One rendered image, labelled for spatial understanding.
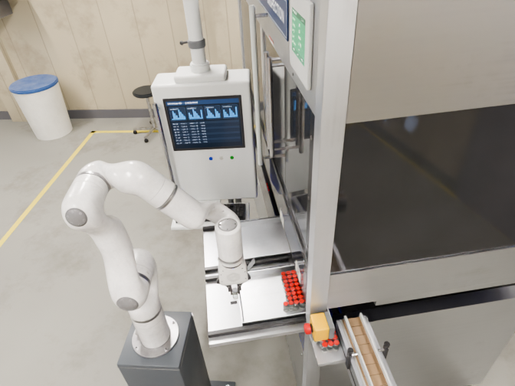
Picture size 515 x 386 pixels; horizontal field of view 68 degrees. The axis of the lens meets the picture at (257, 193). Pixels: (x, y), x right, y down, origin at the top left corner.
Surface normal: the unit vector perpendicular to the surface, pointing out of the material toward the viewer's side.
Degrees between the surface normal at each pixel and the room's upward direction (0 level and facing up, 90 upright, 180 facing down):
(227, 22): 90
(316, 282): 90
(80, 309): 0
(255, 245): 0
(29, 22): 90
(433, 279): 90
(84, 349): 0
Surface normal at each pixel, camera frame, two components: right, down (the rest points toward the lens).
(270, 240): -0.05, -0.79
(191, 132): 0.01, 0.62
